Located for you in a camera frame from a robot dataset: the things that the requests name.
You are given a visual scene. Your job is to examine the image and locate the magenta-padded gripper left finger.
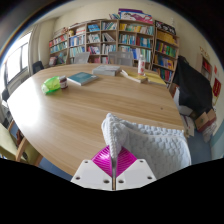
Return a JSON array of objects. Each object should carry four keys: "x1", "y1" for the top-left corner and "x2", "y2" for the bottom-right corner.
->
[{"x1": 70, "y1": 145, "x2": 116, "y2": 192}]

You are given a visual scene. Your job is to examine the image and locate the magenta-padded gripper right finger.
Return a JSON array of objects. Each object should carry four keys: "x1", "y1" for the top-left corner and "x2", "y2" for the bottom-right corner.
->
[{"x1": 114, "y1": 145, "x2": 157, "y2": 192}]

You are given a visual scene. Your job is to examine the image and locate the white knitted towel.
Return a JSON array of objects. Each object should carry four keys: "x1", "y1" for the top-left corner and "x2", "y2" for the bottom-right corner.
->
[{"x1": 100, "y1": 112, "x2": 193, "y2": 181}]

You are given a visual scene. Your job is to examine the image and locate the papers on floor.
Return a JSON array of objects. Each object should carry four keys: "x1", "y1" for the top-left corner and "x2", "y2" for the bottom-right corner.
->
[{"x1": 182, "y1": 114, "x2": 196, "y2": 138}]

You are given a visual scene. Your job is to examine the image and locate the white box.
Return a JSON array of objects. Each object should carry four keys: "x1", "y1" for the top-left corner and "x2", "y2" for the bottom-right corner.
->
[{"x1": 173, "y1": 87, "x2": 194, "y2": 118}]

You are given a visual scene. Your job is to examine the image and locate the white plastic bag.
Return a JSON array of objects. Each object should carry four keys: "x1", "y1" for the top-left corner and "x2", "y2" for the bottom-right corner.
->
[{"x1": 201, "y1": 123, "x2": 218, "y2": 144}]

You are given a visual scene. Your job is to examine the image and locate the green upholstered chair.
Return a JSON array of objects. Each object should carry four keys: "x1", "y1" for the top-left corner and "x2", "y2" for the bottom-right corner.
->
[{"x1": 0, "y1": 122, "x2": 43, "y2": 167}]

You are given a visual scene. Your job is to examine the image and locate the brown cardboard box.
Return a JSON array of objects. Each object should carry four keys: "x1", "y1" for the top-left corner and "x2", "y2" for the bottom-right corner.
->
[{"x1": 194, "y1": 108, "x2": 218, "y2": 133}]

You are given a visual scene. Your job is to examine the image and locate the small dark jar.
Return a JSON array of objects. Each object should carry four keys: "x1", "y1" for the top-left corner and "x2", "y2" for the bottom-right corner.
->
[{"x1": 58, "y1": 75, "x2": 69, "y2": 90}]

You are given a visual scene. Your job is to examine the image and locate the teal book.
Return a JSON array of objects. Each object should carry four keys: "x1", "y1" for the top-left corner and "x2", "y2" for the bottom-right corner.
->
[{"x1": 66, "y1": 71, "x2": 100, "y2": 87}]

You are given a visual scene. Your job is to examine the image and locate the thin yellow book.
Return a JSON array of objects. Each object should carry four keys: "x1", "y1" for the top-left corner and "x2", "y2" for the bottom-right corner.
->
[{"x1": 119, "y1": 69, "x2": 149, "y2": 84}]

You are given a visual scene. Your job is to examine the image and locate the green plastic bag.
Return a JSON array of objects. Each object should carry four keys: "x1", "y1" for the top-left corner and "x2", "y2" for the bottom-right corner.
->
[{"x1": 40, "y1": 76, "x2": 62, "y2": 95}]

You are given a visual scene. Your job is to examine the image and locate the black cloth cover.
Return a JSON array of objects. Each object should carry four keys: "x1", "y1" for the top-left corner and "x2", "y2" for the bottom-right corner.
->
[{"x1": 171, "y1": 55, "x2": 214, "y2": 118}]

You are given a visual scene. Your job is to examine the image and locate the grey book stack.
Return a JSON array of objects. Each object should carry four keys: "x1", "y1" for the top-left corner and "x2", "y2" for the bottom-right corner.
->
[{"x1": 91, "y1": 64, "x2": 122, "y2": 77}]

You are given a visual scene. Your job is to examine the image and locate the white plastic bottle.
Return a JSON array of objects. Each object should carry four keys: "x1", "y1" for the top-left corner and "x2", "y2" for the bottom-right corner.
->
[{"x1": 137, "y1": 54, "x2": 147, "y2": 77}]

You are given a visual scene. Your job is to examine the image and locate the grey mesh chair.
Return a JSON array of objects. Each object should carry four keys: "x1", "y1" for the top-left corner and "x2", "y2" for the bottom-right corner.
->
[
  {"x1": 107, "y1": 50, "x2": 135, "y2": 67},
  {"x1": 73, "y1": 51, "x2": 91, "y2": 65}
]

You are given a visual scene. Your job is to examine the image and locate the red hanging banner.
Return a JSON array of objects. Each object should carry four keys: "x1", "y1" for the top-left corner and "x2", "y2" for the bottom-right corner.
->
[{"x1": 211, "y1": 77, "x2": 222, "y2": 98}]

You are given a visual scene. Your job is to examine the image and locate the dark office chair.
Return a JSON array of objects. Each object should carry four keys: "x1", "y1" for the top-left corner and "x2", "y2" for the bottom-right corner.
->
[{"x1": 32, "y1": 60, "x2": 45, "y2": 75}]

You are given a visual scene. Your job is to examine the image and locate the window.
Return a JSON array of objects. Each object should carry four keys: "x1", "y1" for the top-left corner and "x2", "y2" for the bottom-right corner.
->
[{"x1": 2, "y1": 31, "x2": 33, "y2": 91}]

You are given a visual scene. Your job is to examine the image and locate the wooden bookshelf unit with books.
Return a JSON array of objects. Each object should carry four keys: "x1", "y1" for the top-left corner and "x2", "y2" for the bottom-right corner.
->
[{"x1": 48, "y1": 8, "x2": 181, "y2": 88}]

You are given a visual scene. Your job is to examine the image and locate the small wall shelf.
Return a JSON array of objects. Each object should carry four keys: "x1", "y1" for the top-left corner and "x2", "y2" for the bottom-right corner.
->
[{"x1": 199, "y1": 53, "x2": 213, "y2": 83}]

